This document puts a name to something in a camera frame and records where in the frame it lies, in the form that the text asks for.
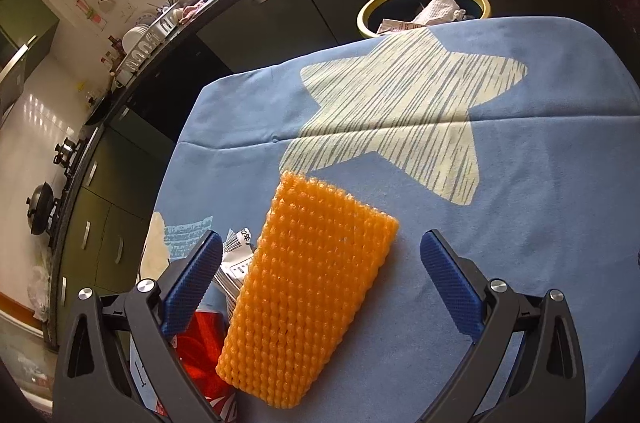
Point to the dark green sink cabinets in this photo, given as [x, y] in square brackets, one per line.
[300, 3]

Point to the yellow rimmed trash bin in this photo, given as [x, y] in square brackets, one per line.
[370, 10]

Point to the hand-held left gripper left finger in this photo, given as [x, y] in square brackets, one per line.
[195, 283]

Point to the black wok with lid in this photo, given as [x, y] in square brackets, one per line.
[40, 205]

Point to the stack of white plates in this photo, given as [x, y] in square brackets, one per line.
[135, 35]

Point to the group of sauce bottles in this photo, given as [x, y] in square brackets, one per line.
[112, 53]

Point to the black pan with glass lid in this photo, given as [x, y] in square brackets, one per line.
[97, 110]

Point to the small steel pot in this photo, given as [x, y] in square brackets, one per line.
[65, 151]

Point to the blue star print tablecloth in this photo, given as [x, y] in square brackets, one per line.
[525, 253]

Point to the green drawer base cabinets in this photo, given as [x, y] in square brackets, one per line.
[100, 223]

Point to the orange bumpy sponge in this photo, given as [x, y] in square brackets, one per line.
[310, 293]

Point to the black countertop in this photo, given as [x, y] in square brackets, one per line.
[150, 68]

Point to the wide green wall cabinet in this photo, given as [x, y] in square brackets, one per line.
[32, 10]

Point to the crumpled white paper towel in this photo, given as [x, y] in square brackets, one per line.
[440, 9]

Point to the white plastic bag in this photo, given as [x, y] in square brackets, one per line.
[37, 290]

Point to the white dish rack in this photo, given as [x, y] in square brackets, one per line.
[147, 48]

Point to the red soda can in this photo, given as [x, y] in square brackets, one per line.
[205, 353]

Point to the white mug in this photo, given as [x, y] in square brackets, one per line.
[121, 76]

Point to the steel range hood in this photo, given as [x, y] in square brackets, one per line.
[12, 73]

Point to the black gas stove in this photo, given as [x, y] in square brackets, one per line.
[65, 183]

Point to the pink cloth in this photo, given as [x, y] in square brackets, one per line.
[190, 9]

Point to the crumpled white wrapper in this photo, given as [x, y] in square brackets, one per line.
[235, 263]

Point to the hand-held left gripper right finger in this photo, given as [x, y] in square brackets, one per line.
[450, 288]

